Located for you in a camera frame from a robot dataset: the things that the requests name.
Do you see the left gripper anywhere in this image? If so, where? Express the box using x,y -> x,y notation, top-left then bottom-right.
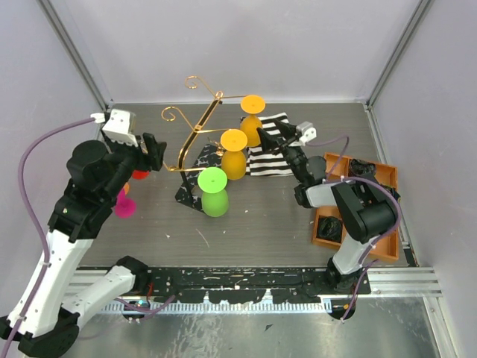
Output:
102,125 -> 167,202

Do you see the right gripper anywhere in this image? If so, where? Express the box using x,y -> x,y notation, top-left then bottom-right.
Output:
257,119 -> 307,183

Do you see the yellow wine glass cluster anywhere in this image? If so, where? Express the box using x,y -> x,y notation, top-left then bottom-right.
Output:
240,95 -> 265,147

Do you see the gold wine glass rack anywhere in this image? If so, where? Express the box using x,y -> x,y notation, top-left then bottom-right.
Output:
160,75 -> 249,212

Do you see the pink plastic wine glass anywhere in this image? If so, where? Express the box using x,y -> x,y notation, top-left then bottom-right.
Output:
114,189 -> 136,219

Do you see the green plastic wine glass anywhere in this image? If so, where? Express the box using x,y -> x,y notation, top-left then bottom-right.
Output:
198,167 -> 229,218

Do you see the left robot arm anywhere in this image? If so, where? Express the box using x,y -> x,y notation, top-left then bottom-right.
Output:
1,133 -> 167,357

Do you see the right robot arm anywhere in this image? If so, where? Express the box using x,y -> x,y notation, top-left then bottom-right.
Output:
257,120 -> 402,294

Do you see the red plastic wine glass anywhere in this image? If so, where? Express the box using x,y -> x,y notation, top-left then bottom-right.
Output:
132,170 -> 150,180

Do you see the black white striped cloth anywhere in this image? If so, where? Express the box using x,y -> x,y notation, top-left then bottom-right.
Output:
245,112 -> 293,177

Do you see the rolled dark sock top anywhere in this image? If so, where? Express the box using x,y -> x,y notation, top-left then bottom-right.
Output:
348,159 -> 377,177

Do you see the rolled dark sock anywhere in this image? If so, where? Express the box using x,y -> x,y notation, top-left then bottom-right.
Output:
348,159 -> 377,177
317,216 -> 343,242

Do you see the rolled dark sock bottom left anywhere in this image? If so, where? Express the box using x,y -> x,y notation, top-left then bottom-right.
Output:
317,216 -> 343,242

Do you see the orange wooden compartment tray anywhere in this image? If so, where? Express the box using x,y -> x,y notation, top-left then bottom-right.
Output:
311,153 -> 399,250

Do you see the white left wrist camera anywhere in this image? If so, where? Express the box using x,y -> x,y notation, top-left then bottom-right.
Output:
90,109 -> 139,147

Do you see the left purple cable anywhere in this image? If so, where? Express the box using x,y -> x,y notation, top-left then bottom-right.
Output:
0,113 -> 107,351

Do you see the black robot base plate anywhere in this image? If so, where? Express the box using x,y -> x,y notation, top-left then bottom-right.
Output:
106,266 -> 372,305

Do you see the aluminium frame rail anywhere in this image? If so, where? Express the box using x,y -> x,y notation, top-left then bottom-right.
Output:
60,267 -> 442,320

